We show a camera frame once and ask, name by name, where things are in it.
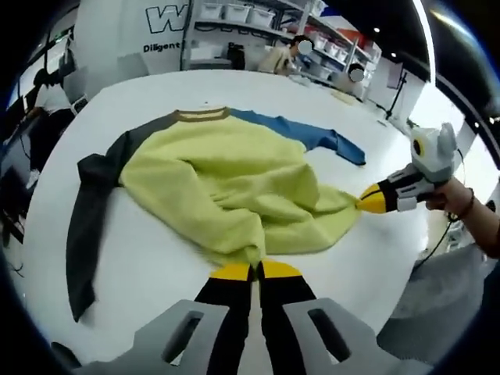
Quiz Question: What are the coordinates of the white storage bin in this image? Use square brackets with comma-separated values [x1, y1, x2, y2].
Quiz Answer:
[201, 2, 227, 21]
[249, 6, 277, 27]
[225, 2, 252, 23]

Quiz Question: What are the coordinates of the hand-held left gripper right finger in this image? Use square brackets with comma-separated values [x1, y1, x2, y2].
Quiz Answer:
[256, 258, 379, 375]

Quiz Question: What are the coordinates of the cream cloth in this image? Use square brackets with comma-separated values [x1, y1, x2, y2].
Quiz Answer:
[330, 90, 359, 104]

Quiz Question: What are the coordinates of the metal shelf with bins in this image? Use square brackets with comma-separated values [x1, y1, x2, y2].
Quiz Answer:
[300, 11, 383, 97]

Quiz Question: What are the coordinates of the yellow blue grey garment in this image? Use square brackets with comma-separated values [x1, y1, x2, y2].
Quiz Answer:
[65, 105, 368, 323]

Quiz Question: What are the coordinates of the brown bead bracelet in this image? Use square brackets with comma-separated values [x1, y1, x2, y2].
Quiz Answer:
[459, 187, 477, 220]

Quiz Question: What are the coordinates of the black cable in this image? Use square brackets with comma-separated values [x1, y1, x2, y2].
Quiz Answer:
[420, 212, 460, 270]

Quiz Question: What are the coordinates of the grey box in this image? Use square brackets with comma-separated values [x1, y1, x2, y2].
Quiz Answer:
[116, 53, 146, 76]

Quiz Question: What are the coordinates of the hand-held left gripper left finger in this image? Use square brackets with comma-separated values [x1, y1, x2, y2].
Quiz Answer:
[128, 262, 257, 375]

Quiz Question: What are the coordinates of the black backpack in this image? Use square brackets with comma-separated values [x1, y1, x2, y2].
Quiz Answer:
[227, 42, 246, 71]

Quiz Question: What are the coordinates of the person's right hand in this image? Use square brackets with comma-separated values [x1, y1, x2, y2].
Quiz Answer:
[424, 178, 471, 215]

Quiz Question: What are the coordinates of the white metal shelf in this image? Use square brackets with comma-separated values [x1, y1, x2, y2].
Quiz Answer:
[190, 0, 300, 71]

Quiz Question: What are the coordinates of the black tripod stand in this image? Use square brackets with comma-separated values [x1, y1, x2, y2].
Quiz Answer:
[384, 72, 410, 121]

